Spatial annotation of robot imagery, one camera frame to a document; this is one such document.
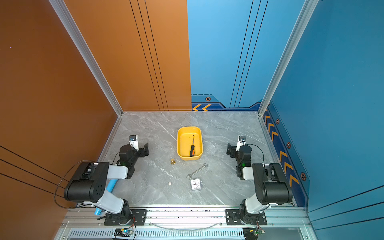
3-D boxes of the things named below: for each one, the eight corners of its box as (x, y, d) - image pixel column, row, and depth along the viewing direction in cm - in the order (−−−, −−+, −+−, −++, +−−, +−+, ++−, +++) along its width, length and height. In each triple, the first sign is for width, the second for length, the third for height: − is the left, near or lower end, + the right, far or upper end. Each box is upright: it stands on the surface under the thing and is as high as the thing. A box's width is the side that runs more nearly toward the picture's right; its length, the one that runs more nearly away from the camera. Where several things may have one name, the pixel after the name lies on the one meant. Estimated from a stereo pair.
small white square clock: (190, 190, 84) (190, 188, 82) (191, 179, 88) (190, 178, 85) (202, 190, 84) (202, 188, 82) (202, 179, 88) (202, 178, 85)
